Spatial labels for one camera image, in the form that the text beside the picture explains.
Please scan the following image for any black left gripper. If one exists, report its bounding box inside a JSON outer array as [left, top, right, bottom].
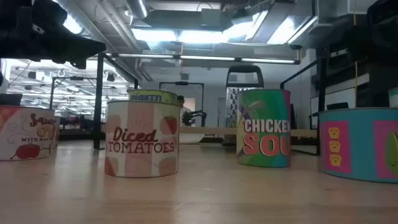
[[0, 0, 107, 70]]

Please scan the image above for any blue cup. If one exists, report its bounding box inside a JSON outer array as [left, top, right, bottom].
[[236, 88, 292, 168], [388, 87, 398, 109], [318, 107, 398, 184], [127, 89, 178, 105], [0, 105, 56, 162]]

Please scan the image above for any dark shelving unit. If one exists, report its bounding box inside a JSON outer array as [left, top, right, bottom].
[[325, 18, 398, 108]]

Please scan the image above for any person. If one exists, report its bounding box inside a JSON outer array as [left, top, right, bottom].
[[176, 95, 193, 128]]

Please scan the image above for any long tube light bar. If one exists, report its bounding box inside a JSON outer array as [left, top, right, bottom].
[[105, 52, 302, 65]]

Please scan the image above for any metal box grater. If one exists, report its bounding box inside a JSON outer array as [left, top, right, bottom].
[[223, 64, 265, 147]]

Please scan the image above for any black background rig frame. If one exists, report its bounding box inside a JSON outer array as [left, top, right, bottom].
[[49, 75, 94, 110], [159, 81, 205, 128]]

